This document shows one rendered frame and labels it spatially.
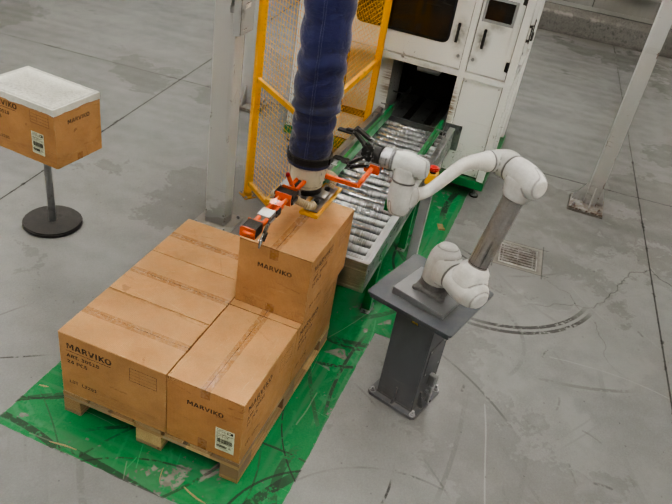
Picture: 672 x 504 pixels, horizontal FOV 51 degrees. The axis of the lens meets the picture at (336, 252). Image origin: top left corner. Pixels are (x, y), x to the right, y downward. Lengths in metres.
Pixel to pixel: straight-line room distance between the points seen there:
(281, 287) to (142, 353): 0.75
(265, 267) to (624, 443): 2.31
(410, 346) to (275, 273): 0.85
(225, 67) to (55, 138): 1.15
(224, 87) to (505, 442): 2.83
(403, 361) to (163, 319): 1.30
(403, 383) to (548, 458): 0.89
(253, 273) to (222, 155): 1.59
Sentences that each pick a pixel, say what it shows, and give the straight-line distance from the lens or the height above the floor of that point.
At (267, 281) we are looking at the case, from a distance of 3.58.
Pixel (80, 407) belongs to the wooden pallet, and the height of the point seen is 0.07.
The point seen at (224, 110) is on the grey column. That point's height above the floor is 0.94.
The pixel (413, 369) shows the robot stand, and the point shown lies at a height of 0.31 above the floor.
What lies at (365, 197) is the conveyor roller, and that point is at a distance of 4.84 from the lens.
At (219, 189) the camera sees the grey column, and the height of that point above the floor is 0.32.
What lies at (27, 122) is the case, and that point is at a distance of 4.77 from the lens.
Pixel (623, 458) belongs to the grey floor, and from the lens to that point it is 4.39.
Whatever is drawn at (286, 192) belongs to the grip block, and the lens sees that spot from 3.33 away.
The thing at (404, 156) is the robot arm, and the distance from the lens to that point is 2.99.
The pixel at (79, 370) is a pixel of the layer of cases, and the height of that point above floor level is 0.33.
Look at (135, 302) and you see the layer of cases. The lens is 3.72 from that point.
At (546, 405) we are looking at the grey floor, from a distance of 4.45.
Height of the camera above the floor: 2.90
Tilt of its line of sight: 34 degrees down
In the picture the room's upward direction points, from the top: 10 degrees clockwise
